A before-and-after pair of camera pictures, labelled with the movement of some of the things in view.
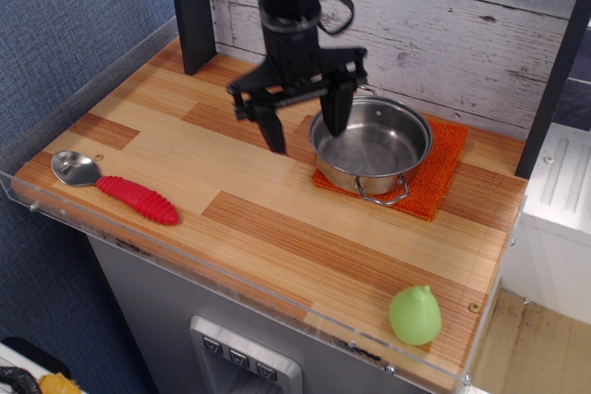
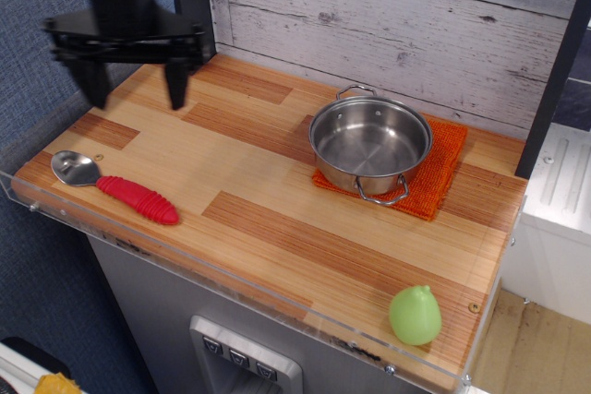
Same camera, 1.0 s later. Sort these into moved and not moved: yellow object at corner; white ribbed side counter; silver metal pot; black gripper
Moved: black gripper
Not moved: white ribbed side counter; yellow object at corner; silver metal pot
